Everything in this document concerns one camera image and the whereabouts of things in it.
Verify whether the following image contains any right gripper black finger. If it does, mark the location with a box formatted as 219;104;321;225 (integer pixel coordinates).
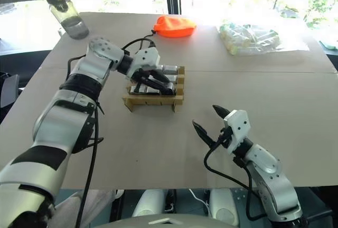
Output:
212;104;231;120
192;119;215;149

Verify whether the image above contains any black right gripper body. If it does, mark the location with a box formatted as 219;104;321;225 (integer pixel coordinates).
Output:
212;127;233;148

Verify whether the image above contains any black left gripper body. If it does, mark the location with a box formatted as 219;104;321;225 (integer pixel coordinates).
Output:
131;70;153;85

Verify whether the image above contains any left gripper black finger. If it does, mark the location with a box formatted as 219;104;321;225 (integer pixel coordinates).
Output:
149;70;172;83
137;78;175;96

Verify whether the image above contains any wooden rack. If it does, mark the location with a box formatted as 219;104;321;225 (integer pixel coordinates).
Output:
121;65;185;113

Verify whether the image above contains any white rounded shell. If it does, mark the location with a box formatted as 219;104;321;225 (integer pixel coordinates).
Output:
209;188;240;226
131;188;166;217

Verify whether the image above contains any clear plastic bag of items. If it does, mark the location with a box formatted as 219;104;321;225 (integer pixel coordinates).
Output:
216;22;310;56

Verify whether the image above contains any clear black-capped water bottle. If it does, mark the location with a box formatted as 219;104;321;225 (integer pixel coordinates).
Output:
40;0;90;40

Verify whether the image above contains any grey robot torso top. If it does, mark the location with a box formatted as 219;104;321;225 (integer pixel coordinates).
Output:
92;213;240;228

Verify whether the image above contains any teal flat item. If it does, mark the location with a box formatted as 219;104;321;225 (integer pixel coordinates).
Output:
318;40;336;51

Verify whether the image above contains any dark grey chair back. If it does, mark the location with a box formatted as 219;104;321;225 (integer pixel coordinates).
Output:
0;74;21;110

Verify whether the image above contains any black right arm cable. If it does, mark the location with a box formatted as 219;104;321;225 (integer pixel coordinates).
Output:
203;132;268;221

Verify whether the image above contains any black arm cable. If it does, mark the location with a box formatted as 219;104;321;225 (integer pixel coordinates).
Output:
67;37;157;228
203;132;268;221

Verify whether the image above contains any orange drawstring pouch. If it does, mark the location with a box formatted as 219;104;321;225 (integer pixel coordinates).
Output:
149;15;198;39

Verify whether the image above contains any thin white cable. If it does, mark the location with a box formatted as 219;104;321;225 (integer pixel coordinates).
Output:
188;188;211;214

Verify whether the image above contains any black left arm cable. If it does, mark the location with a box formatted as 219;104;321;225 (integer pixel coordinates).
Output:
67;37;157;228

